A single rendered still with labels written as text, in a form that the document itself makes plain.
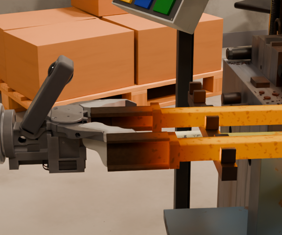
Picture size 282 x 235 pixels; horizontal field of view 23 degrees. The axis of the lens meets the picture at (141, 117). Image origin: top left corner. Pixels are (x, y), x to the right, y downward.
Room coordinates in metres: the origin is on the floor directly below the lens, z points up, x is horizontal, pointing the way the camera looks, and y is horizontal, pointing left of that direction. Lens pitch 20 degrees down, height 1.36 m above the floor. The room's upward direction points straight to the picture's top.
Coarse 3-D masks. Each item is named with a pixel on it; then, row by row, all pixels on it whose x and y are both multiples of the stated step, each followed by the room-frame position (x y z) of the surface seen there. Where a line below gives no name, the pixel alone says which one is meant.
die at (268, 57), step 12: (252, 36) 1.58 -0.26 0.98; (264, 36) 1.53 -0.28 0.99; (276, 36) 1.49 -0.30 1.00; (252, 48) 1.57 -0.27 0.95; (264, 48) 1.48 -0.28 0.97; (276, 48) 1.41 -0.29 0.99; (252, 60) 1.57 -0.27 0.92; (264, 60) 1.47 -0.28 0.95; (276, 60) 1.39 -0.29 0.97; (264, 72) 1.47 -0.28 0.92; (276, 72) 1.39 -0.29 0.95; (276, 84) 1.38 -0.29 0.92
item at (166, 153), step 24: (120, 144) 0.81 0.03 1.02; (144, 144) 0.82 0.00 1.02; (168, 144) 0.82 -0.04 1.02; (192, 144) 0.82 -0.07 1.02; (216, 144) 0.82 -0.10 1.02; (240, 144) 0.82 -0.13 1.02; (264, 144) 0.82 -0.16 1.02; (120, 168) 0.81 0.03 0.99; (144, 168) 0.81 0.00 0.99; (168, 168) 0.81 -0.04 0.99
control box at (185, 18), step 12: (132, 0) 2.01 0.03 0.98; (180, 0) 1.83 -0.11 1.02; (192, 0) 1.84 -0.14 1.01; (204, 0) 1.86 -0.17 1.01; (132, 12) 2.04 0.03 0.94; (144, 12) 1.93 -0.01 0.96; (156, 12) 1.89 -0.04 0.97; (180, 12) 1.82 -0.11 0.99; (192, 12) 1.84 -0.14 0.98; (168, 24) 1.88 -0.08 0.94; (180, 24) 1.82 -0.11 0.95; (192, 24) 1.84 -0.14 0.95
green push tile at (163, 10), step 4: (156, 0) 1.90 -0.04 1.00; (160, 0) 1.89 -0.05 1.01; (164, 0) 1.87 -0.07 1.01; (168, 0) 1.86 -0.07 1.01; (172, 0) 1.85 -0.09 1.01; (156, 4) 1.89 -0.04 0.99; (160, 4) 1.88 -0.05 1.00; (164, 4) 1.86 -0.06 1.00; (168, 4) 1.85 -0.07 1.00; (172, 4) 1.84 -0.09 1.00; (156, 8) 1.88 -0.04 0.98; (160, 8) 1.87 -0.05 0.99; (164, 8) 1.85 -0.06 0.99; (168, 8) 1.84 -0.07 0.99; (160, 12) 1.86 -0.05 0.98; (164, 12) 1.84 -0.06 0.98; (168, 12) 1.84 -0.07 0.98
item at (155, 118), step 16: (96, 112) 0.93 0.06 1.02; (112, 112) 0.93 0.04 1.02; (128, 112) 0.93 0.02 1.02; (144, 112) 0.93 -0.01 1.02; (160, 112) 0.93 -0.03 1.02; (176, 112) 0.94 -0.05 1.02; (192, 112) 0.94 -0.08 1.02; (208, 112) 0.94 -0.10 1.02; (224, 112) 0.94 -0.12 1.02; (240, 112) 0.94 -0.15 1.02; (256, 112) 0.95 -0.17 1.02; (272, 112) 0.95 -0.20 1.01; (128, 128) 0.93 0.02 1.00; (144, 128) 0.93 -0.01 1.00; (160, 128) 0.93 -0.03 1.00
